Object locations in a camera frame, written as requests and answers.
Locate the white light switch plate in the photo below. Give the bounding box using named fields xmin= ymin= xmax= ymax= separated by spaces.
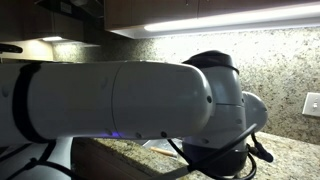
xmin=302 ymin=92 xmax=320 ymax=117

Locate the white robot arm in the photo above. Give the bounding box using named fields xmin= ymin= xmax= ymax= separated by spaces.
xmin=0 ymin=51 xmax=273 ymax=180

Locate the cream pan with wooden handle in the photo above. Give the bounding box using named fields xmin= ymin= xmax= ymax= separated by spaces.
xmin=149 ymin=147 xmax=177 ymax=158

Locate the under-cabinet light strip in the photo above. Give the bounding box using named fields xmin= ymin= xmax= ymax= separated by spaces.
xmin=112 ymin=1 xmax=320 ymax=39

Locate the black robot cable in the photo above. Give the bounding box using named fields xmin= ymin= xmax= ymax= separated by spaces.
xmin=0 ymin=123 xmax=274 ymax=180

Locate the stainless steel sink basin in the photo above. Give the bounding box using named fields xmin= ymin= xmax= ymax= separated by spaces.
xmin=143 ymin=139 xmax=182 ymax=160

